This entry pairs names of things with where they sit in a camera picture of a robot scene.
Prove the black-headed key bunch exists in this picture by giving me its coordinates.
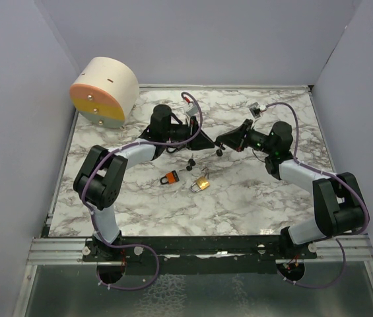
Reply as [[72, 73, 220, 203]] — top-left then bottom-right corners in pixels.
[[180, 154, 196, 172], [215, 141, 226, 157]]

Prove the small silver key bunch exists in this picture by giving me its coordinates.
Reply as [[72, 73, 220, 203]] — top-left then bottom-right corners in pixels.
[[202, 166, 210, 178]]

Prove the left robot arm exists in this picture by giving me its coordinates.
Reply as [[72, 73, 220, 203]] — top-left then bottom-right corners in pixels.
[[73, 104, 215, 261]]

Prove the orange and black padlock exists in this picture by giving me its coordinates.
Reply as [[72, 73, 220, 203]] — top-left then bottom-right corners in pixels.
[[160, 170, 180, 185]]

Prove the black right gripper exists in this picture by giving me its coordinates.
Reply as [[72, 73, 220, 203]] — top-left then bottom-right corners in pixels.
[[217, 119, 275, 155]]

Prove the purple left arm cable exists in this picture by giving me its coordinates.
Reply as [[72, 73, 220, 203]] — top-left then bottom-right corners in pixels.
[[79, 91, 203, 291]]

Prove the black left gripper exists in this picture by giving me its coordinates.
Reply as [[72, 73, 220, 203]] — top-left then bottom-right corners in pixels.
[[163, 116, 215, 150]]

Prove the brass padlock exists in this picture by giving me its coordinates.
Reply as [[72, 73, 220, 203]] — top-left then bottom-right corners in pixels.
[[190, 176, 210, 193]]

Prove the cream cylinder with coloured face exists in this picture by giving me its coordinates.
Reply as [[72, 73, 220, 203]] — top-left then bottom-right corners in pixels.
[[69, 57, 139, 129]]

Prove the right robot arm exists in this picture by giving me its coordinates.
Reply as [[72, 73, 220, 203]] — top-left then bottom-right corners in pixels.
[[216, 120, 368, 258]]

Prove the black Kaijing padlock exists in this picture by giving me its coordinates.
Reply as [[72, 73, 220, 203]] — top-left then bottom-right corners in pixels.
[[165, 145, 186, 155]]

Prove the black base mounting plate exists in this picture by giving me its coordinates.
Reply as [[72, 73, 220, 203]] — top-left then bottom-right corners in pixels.
[[83, 235, 316, 275]]

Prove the aluminium frame rail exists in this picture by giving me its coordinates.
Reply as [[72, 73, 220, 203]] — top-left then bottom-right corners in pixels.
[[26, 237, 86, 265]]

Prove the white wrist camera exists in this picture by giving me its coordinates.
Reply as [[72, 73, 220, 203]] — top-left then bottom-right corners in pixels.
[[248, 102, 267, 128], [184, 102, 199, 117]]

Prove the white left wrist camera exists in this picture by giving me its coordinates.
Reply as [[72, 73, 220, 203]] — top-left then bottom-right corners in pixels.
[[184, 102, 199, 117]]

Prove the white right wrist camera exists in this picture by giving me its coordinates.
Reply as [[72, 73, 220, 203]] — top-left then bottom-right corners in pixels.
[[248, 102, 267, 128]]

